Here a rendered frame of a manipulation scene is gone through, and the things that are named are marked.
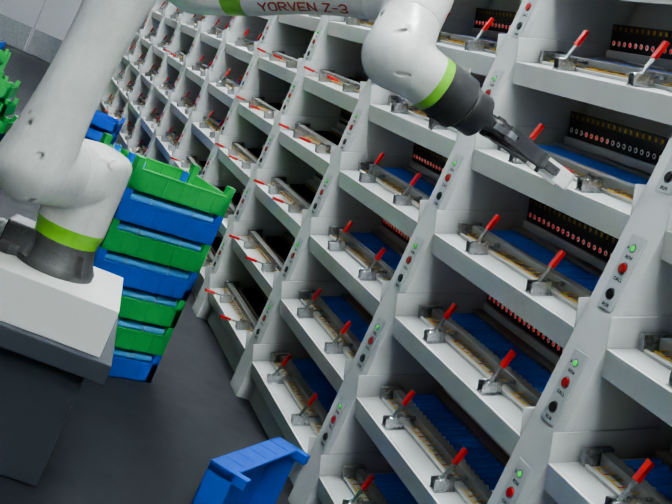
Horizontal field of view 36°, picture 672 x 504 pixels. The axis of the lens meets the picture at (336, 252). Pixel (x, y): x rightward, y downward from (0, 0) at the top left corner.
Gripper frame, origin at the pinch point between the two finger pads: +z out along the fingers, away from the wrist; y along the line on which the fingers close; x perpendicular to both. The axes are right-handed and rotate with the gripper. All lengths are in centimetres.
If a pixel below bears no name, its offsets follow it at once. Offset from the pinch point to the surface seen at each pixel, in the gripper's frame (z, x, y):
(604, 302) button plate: 8.2, -14.1, 22.4
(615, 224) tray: 7.3, -2.6, 14.2
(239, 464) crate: -12, -74, -13
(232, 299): 23, -75, -166
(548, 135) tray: 18.9, 11.0, -42.2
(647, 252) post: 6.8, -4.5, 26.0
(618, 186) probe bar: 11.4, 4.4, 2.5
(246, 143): 22, -32, -252
